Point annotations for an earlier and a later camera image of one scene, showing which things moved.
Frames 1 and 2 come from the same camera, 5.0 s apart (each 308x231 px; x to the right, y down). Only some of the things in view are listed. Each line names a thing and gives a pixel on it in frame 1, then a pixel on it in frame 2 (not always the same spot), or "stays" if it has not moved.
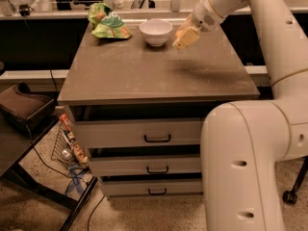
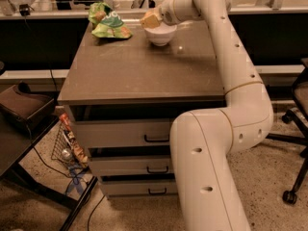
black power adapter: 24,10 stays
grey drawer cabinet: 140,109 stays
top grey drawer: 141,134 stays
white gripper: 202,17 → 166,15
